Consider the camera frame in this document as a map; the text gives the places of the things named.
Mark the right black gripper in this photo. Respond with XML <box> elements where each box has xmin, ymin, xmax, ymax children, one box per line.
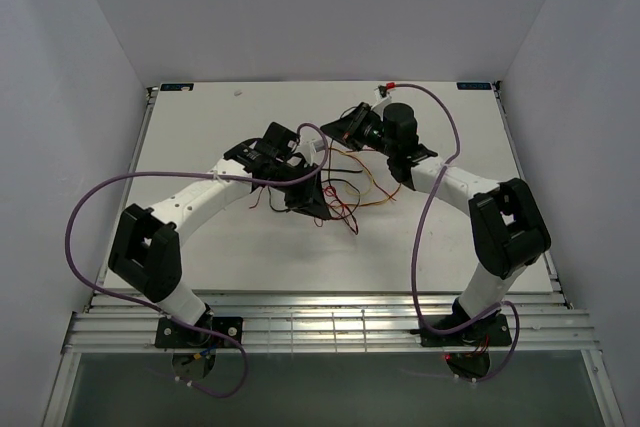
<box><xmin>320</xmin><ymin>103</ymin><xmax>396</xmax><ymax>158</ymax></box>

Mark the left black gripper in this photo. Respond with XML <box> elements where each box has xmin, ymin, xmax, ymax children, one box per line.
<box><xmin>270</xmin><ymin>161</ymin><xmax>331</xmax><ymax>221</ymax></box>

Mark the yellow wire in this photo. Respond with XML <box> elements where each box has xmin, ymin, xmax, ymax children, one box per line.
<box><xmin>327</xmin><ymin>145</ymin><xmax>402</xmax><ymax>208</ymax></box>

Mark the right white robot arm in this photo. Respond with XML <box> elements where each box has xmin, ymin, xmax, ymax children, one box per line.
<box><xmin>321</xmin><ymin>103</ymin><xmax>551</xmax><ymax>344</ymax></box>

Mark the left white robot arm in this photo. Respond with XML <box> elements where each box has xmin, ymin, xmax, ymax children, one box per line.
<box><xmin>107</xmin><ymin>122</ymin><xmax>330</xmax><ymax>347</ymax></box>

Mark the right blue logo sticker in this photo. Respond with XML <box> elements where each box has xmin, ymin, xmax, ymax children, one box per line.
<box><xmin>456</xmin><ymin>82</ymin><xmax>492</xmax><ymax>91</ymax></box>

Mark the blue logo sticker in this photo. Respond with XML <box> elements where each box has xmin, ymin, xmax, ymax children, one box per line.
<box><xmin>456</xmin><ymin>82</ymin><xmax>492</xmax><ymax>91</ymax></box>
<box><xmin>160</xmin><ymin>83</ymin><xmax>194</xmax><ymax>92</ymax></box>

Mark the left blue logo sticker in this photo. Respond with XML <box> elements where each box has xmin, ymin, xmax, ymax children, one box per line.
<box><xmin>160</xmin><ymin>83</ymin><xmax>194</xmax><ymax>92</ymax></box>

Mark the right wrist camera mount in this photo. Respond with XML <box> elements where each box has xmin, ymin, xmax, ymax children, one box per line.
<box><xmin>372</xmin><ymin>82</ymin><xmax>395</xmax><ymax>115</ymax></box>

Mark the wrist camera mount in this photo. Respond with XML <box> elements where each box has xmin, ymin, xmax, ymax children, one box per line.
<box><xmin>298</xmin><ymin>139</ymin><xmax>326</xmax><ymax>164</ymax></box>
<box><xmin>372</xmin><ymin>82</ymin><xmax>395</xmax><ymax>115</ymax></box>

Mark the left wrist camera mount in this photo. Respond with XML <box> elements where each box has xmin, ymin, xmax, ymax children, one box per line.
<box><xmin>298</xmin><ymin>139</ymin><xmax>326</xmax><ymax>164</ymax></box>

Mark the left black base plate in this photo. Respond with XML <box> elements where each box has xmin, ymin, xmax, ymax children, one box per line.
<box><xmin>153</xmin><ymin>315</ymin><xmax>244</xmax><ymax>350</ymax></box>

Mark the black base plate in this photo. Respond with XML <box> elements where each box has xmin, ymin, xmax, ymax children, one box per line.
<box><xmin>410</xmin><ymin>313</ymin><xmax>512</xmax><ymax>347</ymax></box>
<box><xmin>153</xmin><ymin>315</ymin><xmax>244</xmax><ymax>350</ymax></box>

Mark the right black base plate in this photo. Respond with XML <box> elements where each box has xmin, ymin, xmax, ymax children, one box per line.
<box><xmin>410</xmin><ymin>313</ymin><xmax>512</xmax><ymax>347</ymax></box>

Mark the aluminium rail frame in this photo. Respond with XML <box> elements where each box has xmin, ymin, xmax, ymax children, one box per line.
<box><xmin>41</xmin><ymin>84</ymin><xmax>626</xmax><ymax>427</ymax></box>

